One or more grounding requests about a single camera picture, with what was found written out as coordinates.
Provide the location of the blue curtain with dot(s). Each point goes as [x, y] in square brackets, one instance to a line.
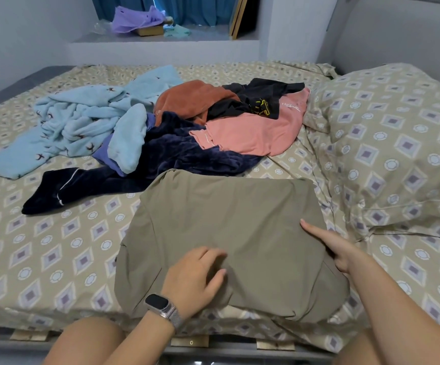
[197, 7]

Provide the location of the person's left leg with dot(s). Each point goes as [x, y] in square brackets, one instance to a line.
[83, 344]

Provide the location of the black garment yellow print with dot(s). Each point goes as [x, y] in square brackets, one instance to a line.
[262, 95]

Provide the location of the purple-blue garment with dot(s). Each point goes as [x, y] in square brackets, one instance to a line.
[104, 157]

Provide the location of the grey band wristwatch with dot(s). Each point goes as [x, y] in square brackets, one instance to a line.
[163, 309]

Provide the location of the rust brown garment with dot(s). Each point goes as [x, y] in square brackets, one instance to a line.
[193, 99]

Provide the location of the light blue fleece pajama pants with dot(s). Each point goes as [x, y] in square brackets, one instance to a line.
[68, 121]

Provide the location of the bed with patterned beige sheet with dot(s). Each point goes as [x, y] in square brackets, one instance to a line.
[37, 254]

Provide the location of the leaning wooden picture frames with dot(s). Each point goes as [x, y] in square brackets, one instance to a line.
[243, 15]

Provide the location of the olive green trousers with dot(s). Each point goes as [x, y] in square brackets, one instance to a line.
[235, 224]

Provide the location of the purple cloth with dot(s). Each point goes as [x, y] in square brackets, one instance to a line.
[138, 19]

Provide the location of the teal small item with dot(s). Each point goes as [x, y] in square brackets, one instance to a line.
[177, 31]

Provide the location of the patterned beige pillow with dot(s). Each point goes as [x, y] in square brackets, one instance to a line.
[395, 140]

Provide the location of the person's right forearm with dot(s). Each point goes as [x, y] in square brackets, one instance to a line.
[402, 315]

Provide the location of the clear plastic bag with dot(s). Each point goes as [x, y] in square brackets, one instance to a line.
[102, 28]

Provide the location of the pink shirt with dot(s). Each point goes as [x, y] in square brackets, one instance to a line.
[258, 131]

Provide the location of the small wooden box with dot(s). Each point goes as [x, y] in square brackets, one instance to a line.
[151, 31]

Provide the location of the person's left hand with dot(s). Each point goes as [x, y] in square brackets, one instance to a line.
[193, 283]

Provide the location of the navy velvet garment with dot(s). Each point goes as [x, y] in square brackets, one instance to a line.
[182, 155]

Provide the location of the light blue fleece garment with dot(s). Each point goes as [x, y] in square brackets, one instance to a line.
[128, 137]

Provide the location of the grey upholstered headboard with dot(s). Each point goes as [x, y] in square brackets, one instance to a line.
[410, 38]

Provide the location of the person's right hand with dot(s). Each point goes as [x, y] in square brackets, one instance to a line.
[338, 251]

